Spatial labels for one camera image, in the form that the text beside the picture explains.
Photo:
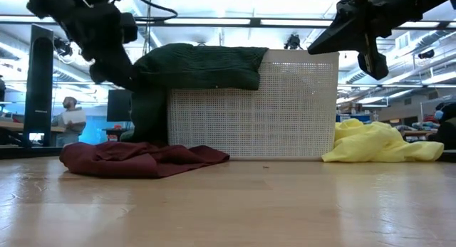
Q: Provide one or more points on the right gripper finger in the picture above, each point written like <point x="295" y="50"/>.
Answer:
<point x="374" y="63"/>
<point x="338" y="37"/>

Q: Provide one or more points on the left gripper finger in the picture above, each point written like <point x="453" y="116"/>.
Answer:
<point x="115" y="74"/>

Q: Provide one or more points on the yellow garment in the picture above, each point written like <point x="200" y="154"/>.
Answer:
<point x="374" y="144"/>

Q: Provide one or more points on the dark green knit sweater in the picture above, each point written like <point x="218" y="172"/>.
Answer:
<point x="199" y="65"/>

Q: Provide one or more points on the maroon garment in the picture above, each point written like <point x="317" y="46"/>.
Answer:
<point x="135" y="159"/>

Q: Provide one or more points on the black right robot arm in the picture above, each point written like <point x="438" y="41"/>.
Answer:
<point x="438" y="1"/>

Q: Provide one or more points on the black monitor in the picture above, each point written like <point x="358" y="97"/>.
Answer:
<point x="119" y="104"/>

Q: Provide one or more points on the black device on column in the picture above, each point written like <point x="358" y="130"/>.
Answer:
<point x="63" y="47"/>

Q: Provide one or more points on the black ceiling device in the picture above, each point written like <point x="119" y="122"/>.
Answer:
<point x="426" y="54"/>

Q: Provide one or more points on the blue storage bins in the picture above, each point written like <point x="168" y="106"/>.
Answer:
<point x="351" y="117"/>

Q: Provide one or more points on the person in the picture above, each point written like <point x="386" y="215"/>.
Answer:
<point x="71" y="122"/>
<point x="445" y="129"/>

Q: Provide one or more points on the black upright column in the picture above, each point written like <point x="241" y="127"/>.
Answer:
<point x="39" y="90"/>

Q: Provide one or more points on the white perforated plastic basket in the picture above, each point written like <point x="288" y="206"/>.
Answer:
<point x="278" y="122"/>

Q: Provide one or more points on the black ceiling camera mount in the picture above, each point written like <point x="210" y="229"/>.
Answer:
<point x="293" y="42"/>

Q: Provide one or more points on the black table frame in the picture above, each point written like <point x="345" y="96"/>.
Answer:
<point x="21" y="152"/>

